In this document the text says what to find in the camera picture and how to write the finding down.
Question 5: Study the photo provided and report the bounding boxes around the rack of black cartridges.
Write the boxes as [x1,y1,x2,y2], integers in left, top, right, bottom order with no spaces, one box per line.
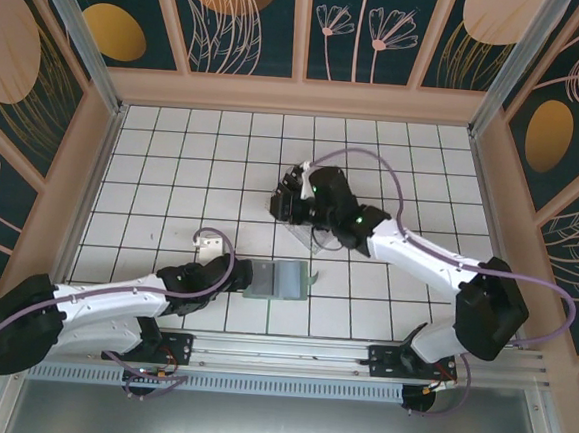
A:
[265,162,348,256]

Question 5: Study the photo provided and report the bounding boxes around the grey sheet metal panel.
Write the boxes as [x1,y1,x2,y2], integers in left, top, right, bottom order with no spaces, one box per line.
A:
[1,349,557,433]

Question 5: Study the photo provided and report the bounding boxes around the thin black cable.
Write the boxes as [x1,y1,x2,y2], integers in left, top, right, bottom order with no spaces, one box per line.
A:
[308,225,346,253]

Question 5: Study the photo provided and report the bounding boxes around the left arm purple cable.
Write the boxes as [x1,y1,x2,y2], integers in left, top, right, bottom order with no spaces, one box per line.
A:
[0,210,239,407]

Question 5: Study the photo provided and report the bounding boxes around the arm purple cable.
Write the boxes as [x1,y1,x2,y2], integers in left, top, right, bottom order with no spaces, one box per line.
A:
[0,210,239,407]
[292,143,579,430]

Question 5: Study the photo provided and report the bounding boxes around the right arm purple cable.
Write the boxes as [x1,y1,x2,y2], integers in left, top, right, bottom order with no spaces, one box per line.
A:
[292,143,579,430]

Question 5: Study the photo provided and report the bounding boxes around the long aluminium rail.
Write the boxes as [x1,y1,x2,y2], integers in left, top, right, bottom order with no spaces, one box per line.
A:
[5,310,559,398]

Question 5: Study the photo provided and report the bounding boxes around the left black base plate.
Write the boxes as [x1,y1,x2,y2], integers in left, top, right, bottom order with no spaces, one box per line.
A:
[101,326,196,369]

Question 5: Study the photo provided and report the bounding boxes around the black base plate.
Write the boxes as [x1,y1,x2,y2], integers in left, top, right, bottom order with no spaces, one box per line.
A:
[101,326,196,369]
[365,343,460,386]

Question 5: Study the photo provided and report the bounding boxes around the slotted grey cable duct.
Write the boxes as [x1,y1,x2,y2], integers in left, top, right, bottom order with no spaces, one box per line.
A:
[28,356,407,408]

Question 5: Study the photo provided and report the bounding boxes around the red black power wires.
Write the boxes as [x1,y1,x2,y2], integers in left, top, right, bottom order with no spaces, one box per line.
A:
[423,370,460,397]
[153,346,183,384]

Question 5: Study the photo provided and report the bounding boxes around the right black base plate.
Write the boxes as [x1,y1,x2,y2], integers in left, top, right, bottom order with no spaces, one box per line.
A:
[365,343,460,386]

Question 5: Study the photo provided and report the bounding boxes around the aluminium frame post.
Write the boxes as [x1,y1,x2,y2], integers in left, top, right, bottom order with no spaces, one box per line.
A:
[465,0,579,146]
[19,0,137,119]

